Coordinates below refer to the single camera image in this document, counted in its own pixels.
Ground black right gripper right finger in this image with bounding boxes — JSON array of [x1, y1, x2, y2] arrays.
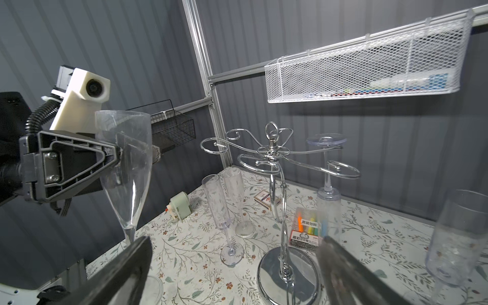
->
[[316, 236, 409, 304]]

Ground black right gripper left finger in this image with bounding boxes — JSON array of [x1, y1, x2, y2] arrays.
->
[[59, 236, 153, 304]]

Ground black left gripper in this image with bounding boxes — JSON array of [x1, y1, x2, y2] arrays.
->
[[19, 130, 120, 202]]

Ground clear champagne flute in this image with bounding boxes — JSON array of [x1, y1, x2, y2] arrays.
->
[[222, 167, 255, 238], [202, 174, 244, 267]]

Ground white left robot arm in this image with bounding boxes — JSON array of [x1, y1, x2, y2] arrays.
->
[[1, 91, 121, 216]]

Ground silver wine glass rack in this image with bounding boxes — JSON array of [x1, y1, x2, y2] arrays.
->
[[200, 121, 360, 304]]

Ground colourful small packet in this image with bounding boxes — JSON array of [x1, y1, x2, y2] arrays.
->
[[289, 207, 328, 252]]

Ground items in white basket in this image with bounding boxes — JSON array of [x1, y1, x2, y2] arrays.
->
[[307, 69, 454, 99]]

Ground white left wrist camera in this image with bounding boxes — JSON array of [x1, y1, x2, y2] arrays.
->
[[43, 65, 111, 134]]

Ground black wire mesh basket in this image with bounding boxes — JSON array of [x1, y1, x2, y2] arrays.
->
[[129, 99, 196, 155]]

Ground white wire mesh basket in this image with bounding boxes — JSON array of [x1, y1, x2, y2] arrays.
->
[[264, 9, 475, 104]]

